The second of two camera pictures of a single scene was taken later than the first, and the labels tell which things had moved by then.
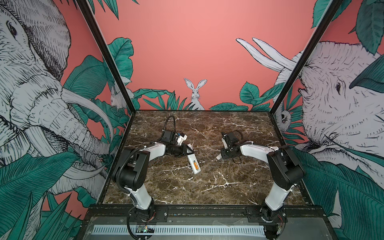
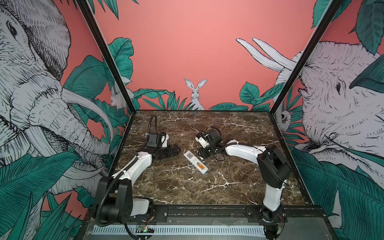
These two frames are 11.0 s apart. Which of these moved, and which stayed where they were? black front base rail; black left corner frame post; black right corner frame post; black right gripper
Moved: black right gripper
Stayed: black right corner frame post; black front base rail; black left corner frame post
